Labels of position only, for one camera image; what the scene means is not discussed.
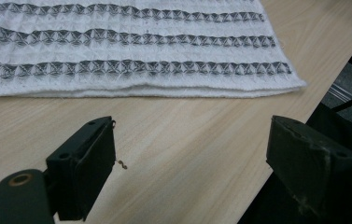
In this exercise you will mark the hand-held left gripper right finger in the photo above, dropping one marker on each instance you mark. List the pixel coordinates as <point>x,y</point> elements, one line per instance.
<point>304,158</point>

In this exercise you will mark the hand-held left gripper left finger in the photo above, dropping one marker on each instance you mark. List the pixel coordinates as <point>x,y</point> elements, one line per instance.
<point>81,168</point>

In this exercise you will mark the white grey-striped towel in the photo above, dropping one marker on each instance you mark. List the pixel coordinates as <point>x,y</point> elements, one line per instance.
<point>127,46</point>

